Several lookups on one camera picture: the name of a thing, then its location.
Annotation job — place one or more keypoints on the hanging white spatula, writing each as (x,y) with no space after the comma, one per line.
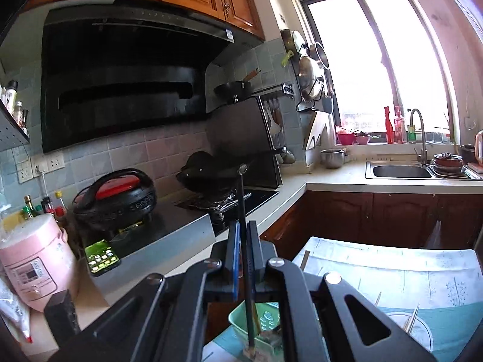
(273,122)

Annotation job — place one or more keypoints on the yellow-capped sauce bottle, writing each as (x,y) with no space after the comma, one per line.
(59,203)

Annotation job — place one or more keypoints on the window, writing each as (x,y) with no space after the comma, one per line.
(377,45)

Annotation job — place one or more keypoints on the pink bowl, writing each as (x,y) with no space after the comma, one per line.
(363,138)

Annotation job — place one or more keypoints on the smartphone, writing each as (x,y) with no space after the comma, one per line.
(101,256)

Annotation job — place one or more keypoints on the red bowl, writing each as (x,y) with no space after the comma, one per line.
(345,137)

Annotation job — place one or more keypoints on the steel mixing bowl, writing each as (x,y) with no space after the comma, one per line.
(332,158)

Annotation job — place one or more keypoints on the row of glass cups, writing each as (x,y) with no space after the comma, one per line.
(437,137)

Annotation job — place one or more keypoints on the white wall socket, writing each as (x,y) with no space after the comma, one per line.
(49,164)
(24,169)

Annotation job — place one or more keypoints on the steel faucet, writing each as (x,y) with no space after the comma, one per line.
(422,147)

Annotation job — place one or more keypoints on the dark-capped seasoning bottle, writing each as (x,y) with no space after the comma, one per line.
(10,96)

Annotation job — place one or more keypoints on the pink kettle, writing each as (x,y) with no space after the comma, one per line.
(479,147)

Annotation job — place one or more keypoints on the black splash guard panel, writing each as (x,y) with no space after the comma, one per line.
(241,139)

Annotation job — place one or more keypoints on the stack of brown dishes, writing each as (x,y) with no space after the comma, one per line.
(449,162)

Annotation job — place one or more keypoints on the white kitchen countertop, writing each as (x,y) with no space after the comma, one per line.
(339,181)

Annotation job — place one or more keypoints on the large steel basin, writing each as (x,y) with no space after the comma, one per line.
(307,71)

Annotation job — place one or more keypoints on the steel saucepan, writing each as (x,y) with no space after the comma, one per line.
(319,55)

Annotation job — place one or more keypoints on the red spray bottle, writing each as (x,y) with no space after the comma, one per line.
(389,132)

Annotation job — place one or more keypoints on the wall utensil rail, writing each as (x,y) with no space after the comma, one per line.
(288,89)

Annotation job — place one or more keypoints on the pile of mixed chopsticks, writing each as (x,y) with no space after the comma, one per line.
(305,260)

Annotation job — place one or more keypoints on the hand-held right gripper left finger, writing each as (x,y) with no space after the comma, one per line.
(236,256)

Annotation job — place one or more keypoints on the pink rice cooker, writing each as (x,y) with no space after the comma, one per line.
(34,267)

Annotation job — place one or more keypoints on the grey metal panel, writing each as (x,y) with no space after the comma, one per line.
(169,241)

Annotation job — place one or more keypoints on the green glass bottle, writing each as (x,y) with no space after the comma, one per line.
(28,207)

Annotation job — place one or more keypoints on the black red electric baking pan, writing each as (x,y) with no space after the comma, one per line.
(113,192)

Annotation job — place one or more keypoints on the steel sink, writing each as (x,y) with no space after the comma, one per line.
(400,171)

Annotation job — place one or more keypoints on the gas stove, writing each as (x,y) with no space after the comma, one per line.
(264,196)

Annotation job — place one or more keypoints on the black range hood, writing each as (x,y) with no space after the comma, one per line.
(124,83)

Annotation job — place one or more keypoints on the clear plastic bag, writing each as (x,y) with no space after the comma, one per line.
(13,309)

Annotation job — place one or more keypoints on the steel pot lid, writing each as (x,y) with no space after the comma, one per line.
(297,41)

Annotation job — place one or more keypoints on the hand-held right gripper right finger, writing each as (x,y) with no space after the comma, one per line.
(254,256)

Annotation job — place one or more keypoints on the pink bottle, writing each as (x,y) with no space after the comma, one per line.
(399,128)

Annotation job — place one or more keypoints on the green plastic utensil holder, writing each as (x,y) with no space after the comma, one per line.
(241,322)

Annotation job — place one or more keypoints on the pale cutting board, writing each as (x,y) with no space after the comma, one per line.
(315,135)

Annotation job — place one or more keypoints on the green dish soap bottle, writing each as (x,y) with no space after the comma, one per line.
(411,134)

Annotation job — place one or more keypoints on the grey wall shelf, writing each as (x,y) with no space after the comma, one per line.
(11,132)

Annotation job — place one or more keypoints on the black wok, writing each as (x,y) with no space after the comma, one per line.
(203,169)

